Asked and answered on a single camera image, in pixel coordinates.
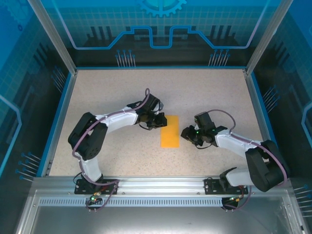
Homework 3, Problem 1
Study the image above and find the grey metal shelf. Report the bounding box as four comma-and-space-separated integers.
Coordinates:
14, 190, 308, 234

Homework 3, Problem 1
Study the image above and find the blue grid print side panel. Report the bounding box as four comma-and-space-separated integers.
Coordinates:
0, 0, 74, 195
253, 0, 312, 220

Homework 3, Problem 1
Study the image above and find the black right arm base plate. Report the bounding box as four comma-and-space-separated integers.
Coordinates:
204, 177, 252, 195

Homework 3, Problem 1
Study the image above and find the aluminium side rail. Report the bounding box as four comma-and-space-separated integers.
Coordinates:
41, 70, 78, 177
244, 70, 280, 177

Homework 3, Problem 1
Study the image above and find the aluminium mounting rail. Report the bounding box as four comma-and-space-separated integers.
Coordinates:
33, 176, 291, 195

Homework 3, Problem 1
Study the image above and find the slotted grey cable duct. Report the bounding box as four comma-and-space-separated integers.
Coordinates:
39, 198, 225, 207

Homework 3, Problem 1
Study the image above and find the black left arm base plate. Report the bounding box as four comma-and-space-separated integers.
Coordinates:
74, 178, 120, 195

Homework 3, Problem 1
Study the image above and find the blue gear print enclosure panel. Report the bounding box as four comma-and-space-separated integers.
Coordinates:
46, 0, 276, 68

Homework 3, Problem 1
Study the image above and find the aluminium frame post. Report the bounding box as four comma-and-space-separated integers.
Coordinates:
28, 0, 78, 74
245, 0, 295, 75

